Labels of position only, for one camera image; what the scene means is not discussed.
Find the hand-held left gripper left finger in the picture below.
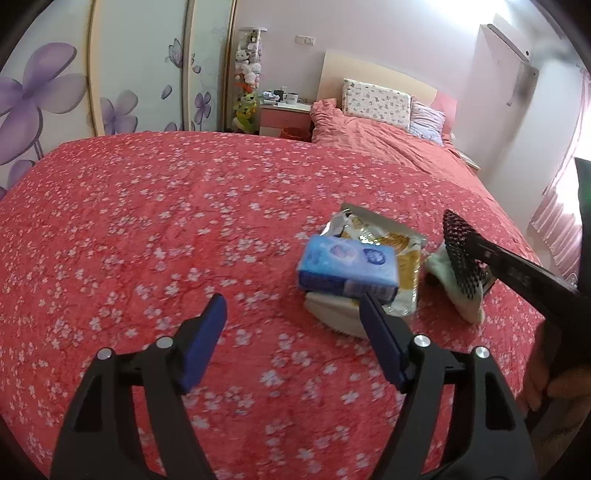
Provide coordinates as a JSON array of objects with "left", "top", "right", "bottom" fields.
[{"left": 50, "top": 293, "right": 228, "bottom": 480}]

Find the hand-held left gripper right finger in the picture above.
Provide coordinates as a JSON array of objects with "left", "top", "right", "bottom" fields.
[{"left": 359, "top": 292, "right": 539, "bottom": 480}]

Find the pale white sock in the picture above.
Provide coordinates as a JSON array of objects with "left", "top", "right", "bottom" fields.
[{"left": 424, "top": 242, "right": 487, "bottom": 324}]

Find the white cloth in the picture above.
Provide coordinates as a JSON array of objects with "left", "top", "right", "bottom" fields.
[{"left": 304, "top": 291, "right": 370, "bottom": 341}]

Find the yellow and white packet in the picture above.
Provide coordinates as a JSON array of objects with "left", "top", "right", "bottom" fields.
[{"left": 321, "top": 203, "right": 428, "bottom": 317}]

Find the blue tissue pack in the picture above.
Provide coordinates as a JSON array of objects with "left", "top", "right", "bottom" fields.
[{"left": 298, "top": 234, "right": 400, "bottom": 305}]

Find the person's right forearm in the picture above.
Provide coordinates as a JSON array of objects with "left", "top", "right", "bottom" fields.
[{"left": 526, "top": 408, "right": 591, "bottom": 480}]

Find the person's right hand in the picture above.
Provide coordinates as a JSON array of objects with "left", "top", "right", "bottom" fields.
[{"left": 522, "top": 318, "right": 591, "bottom": 414}]

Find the small pink nightstand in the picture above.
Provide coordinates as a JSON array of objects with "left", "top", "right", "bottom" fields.
[{"left": 455, "top": 148, "right": 481, "bottom": 172}]

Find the pink curtain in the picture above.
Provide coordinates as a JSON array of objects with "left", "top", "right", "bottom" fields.
[{"left": 527, "top": 69, "right": 591, "bottom": 278}]

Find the salmon pink duvet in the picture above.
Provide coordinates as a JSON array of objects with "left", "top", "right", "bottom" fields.
[{"left": 309, "top": 98, "right": 541, "bottom": 259}]

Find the red floral tablecloth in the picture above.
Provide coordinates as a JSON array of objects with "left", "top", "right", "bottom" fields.
[{"left": 0, "top": 130, "right": 548, "bottom": 480}]

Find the pink striped ruffled pillow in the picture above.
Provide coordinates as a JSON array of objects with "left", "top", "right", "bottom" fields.
[{"left": 409, "top": 99, "right": 448, "bottom": 147}]

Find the white floral pillow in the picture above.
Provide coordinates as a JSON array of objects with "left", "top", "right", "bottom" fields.
[{"left": 342, "top": 78, "right": 413, "bottom": 133}]

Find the beige and pink headboard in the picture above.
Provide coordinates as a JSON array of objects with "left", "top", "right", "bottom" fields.
[{"left": 318, "top": 51, "right": 458, "bottom": 136}]

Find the white air conditioner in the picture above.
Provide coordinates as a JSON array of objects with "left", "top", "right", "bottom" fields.
[{"left": 480, "top": 11, "right": 541, "bottom": 64}]

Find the pink nightstand with mugs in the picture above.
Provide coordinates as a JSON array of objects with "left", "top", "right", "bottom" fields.
[{"left": 259, "top": 100, "right": 313, "bottom": 140}]

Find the green and yellow plush toy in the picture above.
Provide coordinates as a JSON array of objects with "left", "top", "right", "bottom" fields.
[{"left": 233, "top": 90, "right": 259, "bottom": 135}]

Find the flower print sliding wardrobe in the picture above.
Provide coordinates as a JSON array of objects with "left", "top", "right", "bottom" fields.
[{"left": 0, "top": 0, "right": 239, "bottom": 200}]

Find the clear tube of plush toys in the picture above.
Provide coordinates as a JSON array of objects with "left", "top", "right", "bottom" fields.
[{"left": 225, "top": 27, "right": 269, "bottom": 135}]

